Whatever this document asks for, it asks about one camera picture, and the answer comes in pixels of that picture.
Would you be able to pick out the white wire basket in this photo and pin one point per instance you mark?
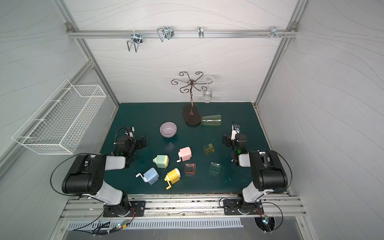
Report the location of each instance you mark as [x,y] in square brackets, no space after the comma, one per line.
[59,124]

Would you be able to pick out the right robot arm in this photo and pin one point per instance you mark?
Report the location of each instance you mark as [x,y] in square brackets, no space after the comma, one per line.
[267,175]

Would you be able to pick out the white vent grille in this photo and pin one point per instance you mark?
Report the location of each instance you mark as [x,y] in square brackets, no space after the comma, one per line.
[151,224]

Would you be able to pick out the copper wine glass stand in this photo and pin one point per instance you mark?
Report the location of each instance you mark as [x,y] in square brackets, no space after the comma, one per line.
[190,111]

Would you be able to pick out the blue pencil sharpener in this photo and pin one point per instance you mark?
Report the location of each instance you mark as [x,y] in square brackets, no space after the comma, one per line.
[151,176]

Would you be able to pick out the metal double hook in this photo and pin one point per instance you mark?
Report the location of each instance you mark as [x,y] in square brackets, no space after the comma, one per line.
[134,43]

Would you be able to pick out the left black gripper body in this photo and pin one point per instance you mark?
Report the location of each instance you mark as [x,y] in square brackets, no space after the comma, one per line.
[139,142]

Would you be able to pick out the purple bowl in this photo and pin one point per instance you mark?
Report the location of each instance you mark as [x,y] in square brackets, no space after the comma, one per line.
[168,129]

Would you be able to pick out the yellow clear tray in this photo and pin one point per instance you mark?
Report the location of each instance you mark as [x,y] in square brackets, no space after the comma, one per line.
[209,149]

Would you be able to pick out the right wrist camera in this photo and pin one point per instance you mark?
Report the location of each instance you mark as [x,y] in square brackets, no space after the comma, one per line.
[235,130]

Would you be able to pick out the metal clamp hook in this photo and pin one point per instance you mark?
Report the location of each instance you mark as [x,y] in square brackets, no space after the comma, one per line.
[273,34]

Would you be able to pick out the green clear tray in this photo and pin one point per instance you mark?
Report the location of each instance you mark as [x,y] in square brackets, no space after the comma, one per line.
[215,168]

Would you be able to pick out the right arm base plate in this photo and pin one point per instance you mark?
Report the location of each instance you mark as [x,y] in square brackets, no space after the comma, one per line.
[233,208]

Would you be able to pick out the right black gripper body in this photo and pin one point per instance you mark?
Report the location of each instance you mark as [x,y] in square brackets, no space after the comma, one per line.
[228,140]

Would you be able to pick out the metal wire hook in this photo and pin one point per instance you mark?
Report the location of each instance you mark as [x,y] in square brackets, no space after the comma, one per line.
[165,32]

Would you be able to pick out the clear hanging wine glass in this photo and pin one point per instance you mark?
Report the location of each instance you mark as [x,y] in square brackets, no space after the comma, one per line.
[207,93]

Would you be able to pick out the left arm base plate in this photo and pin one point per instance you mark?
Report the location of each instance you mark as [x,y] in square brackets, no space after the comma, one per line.
[136,208]

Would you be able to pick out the aluminium top rail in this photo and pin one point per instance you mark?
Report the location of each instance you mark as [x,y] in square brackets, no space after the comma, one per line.
[179,34]

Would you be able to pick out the pink pencil sharpener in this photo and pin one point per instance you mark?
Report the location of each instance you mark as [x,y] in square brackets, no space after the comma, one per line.
[184,154]

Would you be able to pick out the dark clear tray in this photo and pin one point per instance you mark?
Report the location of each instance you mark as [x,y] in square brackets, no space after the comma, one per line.
[170,147]

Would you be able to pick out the small metal ring hook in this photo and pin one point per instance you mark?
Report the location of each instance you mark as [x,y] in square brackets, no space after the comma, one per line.
[201,32]

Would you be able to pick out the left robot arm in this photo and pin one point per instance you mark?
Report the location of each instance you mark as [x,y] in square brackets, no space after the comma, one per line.
[86,176]

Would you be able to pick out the green pencil sharpener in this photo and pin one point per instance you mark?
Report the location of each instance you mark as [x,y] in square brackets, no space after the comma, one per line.
[161,161]

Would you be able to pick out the yellow pencil sharpener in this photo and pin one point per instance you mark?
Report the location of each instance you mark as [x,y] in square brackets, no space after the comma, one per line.
[172,177]

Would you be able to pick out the black round fan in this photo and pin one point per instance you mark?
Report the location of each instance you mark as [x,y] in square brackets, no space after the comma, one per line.
[265,224]

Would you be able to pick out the red clear tray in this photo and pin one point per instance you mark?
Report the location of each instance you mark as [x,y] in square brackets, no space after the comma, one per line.
[190,169]

